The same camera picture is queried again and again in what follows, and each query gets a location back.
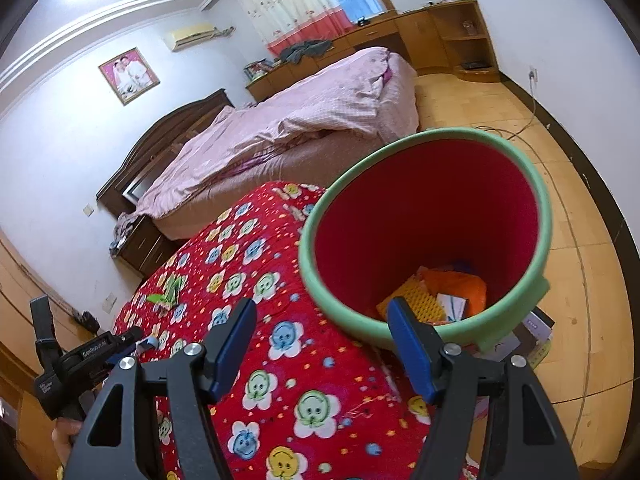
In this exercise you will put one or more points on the pink duvet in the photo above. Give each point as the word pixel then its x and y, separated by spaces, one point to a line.
pixel 300 115

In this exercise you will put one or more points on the wall light switch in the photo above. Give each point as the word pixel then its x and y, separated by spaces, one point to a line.
pixel 88 210

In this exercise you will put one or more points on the wall air conditioner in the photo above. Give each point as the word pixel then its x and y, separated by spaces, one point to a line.
pixel 190 35

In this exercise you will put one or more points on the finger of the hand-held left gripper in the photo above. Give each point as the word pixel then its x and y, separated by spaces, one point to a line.
pixel 122 342

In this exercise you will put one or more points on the white wall socket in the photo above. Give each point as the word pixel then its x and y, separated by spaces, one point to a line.
pixel 534 74

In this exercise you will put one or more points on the white and pink curtain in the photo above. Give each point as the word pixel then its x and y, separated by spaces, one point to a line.
pixel 290 10

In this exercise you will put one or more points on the bed with pink bedding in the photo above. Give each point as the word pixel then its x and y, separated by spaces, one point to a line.
pixel 325 155

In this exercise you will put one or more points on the crumpled clothes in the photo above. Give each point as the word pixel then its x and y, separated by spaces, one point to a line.
pixel 125 232

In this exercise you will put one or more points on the dark shoes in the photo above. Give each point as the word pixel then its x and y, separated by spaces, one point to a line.
pixel 85 321

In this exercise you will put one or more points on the dark wooden nightstand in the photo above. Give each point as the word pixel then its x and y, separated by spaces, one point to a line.
pixel 150 250

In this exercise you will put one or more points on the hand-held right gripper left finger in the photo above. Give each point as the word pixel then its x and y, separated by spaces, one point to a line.
pixel 232 345

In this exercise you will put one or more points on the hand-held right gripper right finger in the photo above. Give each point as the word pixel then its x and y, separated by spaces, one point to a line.
pixel 410 350

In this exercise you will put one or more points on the light wooden wardrobe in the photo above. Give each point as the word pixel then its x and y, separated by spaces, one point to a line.
pixel 20 310

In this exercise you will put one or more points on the dark wooden headboard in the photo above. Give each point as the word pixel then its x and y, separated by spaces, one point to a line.
pixel 170 125

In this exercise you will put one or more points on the framed wall picture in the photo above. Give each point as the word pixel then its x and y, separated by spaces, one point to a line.
pixel 129 76

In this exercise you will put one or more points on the dark grey cloth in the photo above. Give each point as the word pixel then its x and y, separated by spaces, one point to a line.
pixel 305 51

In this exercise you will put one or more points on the orange snack bag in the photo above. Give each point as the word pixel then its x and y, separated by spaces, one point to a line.
pixel 465 290

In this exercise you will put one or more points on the row of books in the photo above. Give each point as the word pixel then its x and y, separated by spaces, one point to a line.
pixel 260 69

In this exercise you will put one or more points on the red bin with green rim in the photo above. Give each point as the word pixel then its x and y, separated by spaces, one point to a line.
pixel 425 200

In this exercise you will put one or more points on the dark flat device on shelf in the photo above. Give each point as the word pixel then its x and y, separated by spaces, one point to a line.
pixel 473 64

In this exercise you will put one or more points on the person's left hand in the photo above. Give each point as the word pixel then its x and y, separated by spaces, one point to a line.
pixel 65 437

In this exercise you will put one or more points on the yellow corrugated packet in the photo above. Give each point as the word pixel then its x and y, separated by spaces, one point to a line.
pixel 420 300

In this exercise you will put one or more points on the green plastic wrapper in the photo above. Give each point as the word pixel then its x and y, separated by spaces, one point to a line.
pixel 170 292

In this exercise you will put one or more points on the red floral blanket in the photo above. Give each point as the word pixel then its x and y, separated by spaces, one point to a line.
pixel 280 270

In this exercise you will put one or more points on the cardboard boxes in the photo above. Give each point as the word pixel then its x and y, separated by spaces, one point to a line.
pixel 530 335

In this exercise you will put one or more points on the small white and blue box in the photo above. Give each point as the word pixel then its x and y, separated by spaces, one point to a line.
pixel 452 305

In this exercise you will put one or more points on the long wooden desk with shelves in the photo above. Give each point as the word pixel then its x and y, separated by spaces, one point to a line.
pixel 425 35

